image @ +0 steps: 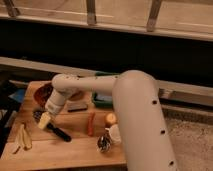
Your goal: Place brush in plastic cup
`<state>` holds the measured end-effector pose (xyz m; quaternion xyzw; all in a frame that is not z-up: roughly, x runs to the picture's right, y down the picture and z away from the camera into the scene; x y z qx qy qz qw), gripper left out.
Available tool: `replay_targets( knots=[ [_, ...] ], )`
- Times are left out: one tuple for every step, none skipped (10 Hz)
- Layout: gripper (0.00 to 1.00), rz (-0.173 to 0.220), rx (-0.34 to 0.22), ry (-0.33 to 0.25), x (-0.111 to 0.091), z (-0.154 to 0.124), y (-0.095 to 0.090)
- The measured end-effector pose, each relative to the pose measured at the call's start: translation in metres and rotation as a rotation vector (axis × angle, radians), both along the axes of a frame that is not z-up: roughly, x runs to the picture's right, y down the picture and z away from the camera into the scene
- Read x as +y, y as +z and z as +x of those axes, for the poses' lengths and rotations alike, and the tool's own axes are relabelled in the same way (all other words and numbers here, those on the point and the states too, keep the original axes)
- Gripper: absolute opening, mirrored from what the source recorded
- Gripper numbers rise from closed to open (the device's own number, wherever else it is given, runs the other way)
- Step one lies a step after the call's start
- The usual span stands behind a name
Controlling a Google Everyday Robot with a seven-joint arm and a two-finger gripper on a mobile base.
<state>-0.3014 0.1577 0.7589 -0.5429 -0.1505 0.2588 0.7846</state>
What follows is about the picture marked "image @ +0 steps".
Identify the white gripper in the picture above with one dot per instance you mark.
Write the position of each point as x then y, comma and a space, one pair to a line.
54, 105

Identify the black handled brush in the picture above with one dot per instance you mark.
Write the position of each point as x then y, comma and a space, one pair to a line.
37, 114

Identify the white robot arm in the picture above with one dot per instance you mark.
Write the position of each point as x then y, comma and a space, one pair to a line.
141, 122

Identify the clear plastic cup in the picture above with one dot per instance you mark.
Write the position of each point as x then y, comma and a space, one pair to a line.
114, 134

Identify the dark red bowl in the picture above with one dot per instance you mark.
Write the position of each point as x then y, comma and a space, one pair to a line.
42, 94

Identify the grey rectangular block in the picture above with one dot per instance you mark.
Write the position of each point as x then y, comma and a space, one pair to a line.
77, 106

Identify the blue object at left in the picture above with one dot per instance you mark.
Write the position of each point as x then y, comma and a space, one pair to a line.
18, 95

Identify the wooden cutting board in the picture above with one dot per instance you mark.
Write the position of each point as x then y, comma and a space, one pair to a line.
48, 151

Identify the green tray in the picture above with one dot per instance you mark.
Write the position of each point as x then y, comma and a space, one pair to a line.
102, 100

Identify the yellow round fruit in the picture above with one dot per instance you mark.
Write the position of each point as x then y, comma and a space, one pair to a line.
110, 119

